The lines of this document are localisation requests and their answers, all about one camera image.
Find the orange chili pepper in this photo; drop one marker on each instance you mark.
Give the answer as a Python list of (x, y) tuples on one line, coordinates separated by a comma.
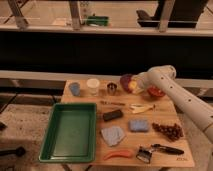
[(118, 153)]

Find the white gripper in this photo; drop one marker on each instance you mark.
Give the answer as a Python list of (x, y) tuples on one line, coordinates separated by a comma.
[(142, 82)]

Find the black chair in background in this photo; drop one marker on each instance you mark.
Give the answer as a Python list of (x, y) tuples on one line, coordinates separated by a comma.
[(185, 14)]

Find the black handled peeler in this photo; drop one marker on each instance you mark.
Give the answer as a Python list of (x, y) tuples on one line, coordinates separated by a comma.
[(145, 154)]

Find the green plastic tray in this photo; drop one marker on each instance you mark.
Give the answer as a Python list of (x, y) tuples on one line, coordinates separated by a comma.
[(70, 136)]

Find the blue sponge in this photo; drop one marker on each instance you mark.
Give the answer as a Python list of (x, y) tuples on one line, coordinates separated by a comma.
[(138, 126)]

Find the black rectangular block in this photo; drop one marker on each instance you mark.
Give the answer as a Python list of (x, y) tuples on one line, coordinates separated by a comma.
[(112, 115)]

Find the red bowl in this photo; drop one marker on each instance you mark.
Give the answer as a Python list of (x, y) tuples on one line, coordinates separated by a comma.
[(155, 92)]

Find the blue cup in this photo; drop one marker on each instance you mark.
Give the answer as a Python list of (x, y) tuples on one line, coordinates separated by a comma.
[(74, 88)]

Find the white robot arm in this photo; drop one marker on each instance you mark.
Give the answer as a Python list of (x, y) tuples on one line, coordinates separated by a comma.
[(163, 77)]

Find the bunch of red grapes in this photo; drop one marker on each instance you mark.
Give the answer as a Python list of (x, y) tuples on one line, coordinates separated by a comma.
[(172, 132)]

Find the red yellow apple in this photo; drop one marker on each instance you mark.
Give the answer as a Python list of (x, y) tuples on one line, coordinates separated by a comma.
[(132, 86)]

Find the blue folded cloth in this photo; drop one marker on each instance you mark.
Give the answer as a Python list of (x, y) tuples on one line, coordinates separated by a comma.
[(113, 135)]

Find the small metal cup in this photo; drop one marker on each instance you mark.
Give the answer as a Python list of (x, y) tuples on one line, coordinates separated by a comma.
[(111, 88)]

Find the purple eggplant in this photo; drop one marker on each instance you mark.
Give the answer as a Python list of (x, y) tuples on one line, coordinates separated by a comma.
[(124, 81)]

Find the white plastic cup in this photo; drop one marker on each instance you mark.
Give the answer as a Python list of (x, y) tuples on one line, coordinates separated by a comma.
[(93, 85)]

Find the green box in background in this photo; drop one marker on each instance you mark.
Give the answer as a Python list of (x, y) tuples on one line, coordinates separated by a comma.
[(97, 20)]

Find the brown stick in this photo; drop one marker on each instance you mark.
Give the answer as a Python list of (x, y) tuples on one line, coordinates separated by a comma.
[(112, 103)]

